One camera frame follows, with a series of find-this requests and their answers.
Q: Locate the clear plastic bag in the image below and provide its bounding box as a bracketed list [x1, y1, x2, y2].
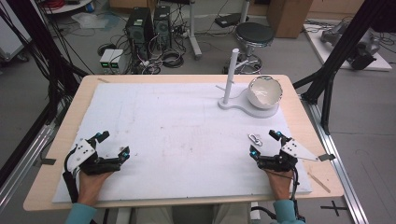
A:
[70, 11, 109, 30]

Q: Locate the wooden cabinet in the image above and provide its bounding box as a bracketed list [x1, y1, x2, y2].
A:
[266, 0, 314, 39]

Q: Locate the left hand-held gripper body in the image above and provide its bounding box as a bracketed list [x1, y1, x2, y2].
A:
[65, 138, 122, 176]

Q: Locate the flat black box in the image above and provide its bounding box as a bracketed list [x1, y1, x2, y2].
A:
[214, 12, 243, 29]

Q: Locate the aluminium rail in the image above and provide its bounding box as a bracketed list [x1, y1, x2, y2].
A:
[0, 122, 59, 213]
[301, 94, 371, 224]

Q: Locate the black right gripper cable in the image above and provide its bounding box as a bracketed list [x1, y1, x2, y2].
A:
[289, 167, 307, 223]

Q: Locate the white bowl with silver rim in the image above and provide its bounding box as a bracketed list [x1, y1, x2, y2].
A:
[246, 75, 284, 110]

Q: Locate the grey robot device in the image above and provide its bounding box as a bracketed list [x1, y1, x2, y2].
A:
[319, 21, 382, 71]

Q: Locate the person's right hand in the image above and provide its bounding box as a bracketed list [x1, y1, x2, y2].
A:
[263, 168, 296, 202]

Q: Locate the black round stool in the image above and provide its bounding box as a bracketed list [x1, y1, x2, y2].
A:
[223, 21, 276, 75]

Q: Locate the slim black computer tower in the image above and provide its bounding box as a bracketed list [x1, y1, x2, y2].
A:
[152, 5, 173, 49]

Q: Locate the white desk leg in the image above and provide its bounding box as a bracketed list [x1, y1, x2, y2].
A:
[186, 0, 204, 61]

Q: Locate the white power supply unit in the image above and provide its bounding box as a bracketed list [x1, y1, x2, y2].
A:
[99, 49, 116, 75]
[109, 49, 127, 75]

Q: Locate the large black computer tower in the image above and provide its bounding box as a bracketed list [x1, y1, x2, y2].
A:
[125, 7, 155, 62]

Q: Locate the round white table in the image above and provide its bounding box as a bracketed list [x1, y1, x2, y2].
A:
[39, 0, 95, 16]

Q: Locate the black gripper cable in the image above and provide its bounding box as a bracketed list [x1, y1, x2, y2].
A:
[289, 167, 307, 223]
[62, 146, 80, 204]

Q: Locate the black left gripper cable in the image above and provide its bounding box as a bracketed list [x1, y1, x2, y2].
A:
[62, 146, 80, 204]

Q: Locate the black metal frame strut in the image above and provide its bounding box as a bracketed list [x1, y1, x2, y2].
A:
[0, 0, 90, 125]
[291, 0, 396, 135]

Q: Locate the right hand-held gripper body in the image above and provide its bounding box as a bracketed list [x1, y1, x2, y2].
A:
[257, 138, 320, 173]

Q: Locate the person's left hand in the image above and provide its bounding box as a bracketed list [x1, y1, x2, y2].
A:
[77, 170, 114, 207]

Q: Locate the coiled black cable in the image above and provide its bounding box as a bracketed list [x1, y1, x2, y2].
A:
[161, 49, 185, 69]

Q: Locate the small silver metal clip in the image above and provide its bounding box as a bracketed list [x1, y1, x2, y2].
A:
[247, 133, 263, 147]

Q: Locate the white platform board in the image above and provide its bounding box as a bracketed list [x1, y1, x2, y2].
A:
[303, 19, 393, 73]

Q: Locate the white stand with pole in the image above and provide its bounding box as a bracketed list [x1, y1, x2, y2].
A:
[215, 48, 280, 119]

